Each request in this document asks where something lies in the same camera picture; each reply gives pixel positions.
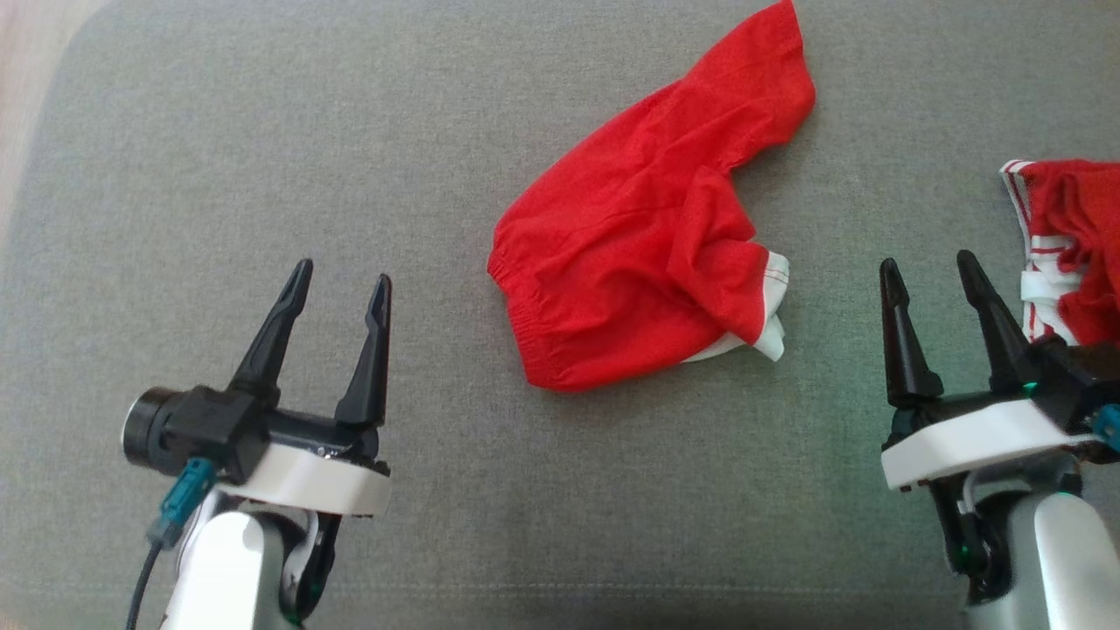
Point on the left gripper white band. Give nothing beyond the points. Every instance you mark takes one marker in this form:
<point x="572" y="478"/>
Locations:
<point x="324" y="481"/>

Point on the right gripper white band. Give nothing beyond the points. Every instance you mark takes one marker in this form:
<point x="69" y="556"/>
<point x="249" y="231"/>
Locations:
<point x="971" y="437"/>

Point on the red jersey number 23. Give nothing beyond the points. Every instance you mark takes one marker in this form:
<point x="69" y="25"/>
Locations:
<point x="1085" y="210"/>

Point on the red mesh shorts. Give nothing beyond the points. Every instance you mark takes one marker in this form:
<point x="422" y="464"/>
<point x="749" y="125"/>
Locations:
<point x="630" y="219"/>

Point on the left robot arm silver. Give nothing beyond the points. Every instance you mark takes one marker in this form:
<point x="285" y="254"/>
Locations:
<point x="223" y="569"/>

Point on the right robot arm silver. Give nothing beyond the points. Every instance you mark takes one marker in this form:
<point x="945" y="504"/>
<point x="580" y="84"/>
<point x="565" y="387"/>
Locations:
<point x="1067" y="560"/>

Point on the large grey sofa ottoman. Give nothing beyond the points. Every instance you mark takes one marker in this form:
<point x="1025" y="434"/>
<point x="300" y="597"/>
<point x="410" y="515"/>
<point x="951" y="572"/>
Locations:
<point x="262" y="131"/>

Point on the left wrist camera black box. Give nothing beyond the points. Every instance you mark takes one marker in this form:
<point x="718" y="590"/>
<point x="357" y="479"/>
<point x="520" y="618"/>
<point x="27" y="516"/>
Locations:
<point x="210" y="429"/>

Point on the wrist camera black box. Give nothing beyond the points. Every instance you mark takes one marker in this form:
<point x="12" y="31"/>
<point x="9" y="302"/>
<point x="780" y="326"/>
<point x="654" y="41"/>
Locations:
<point x="210" y="429"/>
<point x="1081" y="376"/>

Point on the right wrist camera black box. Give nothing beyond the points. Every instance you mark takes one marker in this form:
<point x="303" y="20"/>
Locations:
<point x="1081" y="376"/>

